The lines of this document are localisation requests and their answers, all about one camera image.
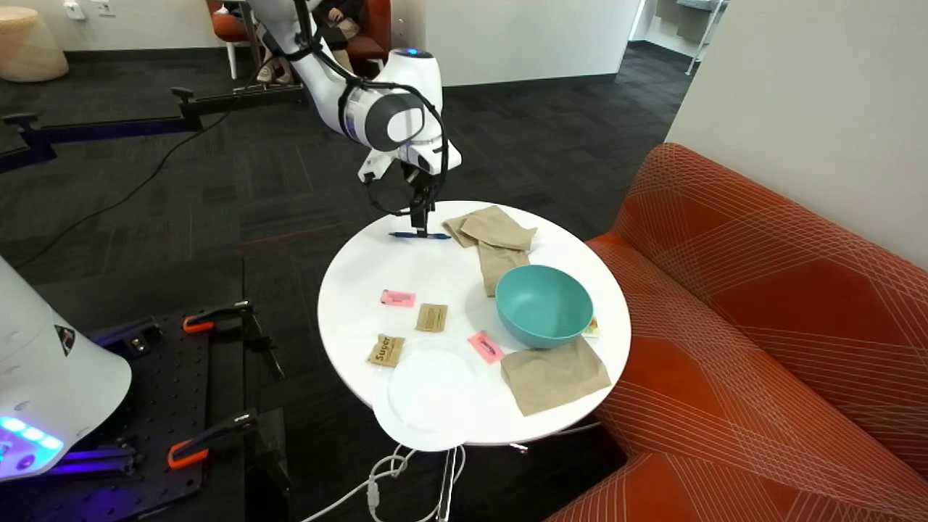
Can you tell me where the orange handled clamp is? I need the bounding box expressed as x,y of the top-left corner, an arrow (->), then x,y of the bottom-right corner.
161,411 -> 254,476
180,297 -> 254,340

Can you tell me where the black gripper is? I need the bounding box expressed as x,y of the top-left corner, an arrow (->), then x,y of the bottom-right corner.
399,161 -> 440,238

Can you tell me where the teal bowl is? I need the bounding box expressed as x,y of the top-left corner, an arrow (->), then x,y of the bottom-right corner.
493,260 -> 598,350

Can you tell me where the orange patterned sofa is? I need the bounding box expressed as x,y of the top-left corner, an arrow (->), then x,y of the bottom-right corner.
543,139 -> 928,522

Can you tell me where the pink sweetener packet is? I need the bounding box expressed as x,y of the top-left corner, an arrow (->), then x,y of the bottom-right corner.
466,331 -> 508,369
376,287 -> 421,311

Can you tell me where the black robot cart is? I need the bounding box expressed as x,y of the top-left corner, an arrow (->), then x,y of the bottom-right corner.
0,297 -> 298,522

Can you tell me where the brown packet printed Sugar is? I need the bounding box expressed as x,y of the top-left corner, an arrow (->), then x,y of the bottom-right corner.
364,331 -> 408,371

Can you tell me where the plain brown sugar packet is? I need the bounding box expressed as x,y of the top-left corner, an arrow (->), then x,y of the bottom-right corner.
415,302 -> 453,335

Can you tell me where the black camera stand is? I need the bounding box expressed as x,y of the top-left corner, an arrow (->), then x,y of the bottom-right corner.
0,84 -> 315,171

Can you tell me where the white device with blue light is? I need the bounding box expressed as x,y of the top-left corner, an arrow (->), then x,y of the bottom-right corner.
0,257 -> 135,486

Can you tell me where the beige round ottoman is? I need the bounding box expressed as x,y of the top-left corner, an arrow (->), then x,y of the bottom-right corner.
0,3 -> 71,86

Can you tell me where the white cable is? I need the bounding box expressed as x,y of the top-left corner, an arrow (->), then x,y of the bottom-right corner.
301,441 -> 472,522

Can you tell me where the orange chair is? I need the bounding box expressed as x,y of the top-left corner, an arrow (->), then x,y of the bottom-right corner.
202,0 -> 393,81

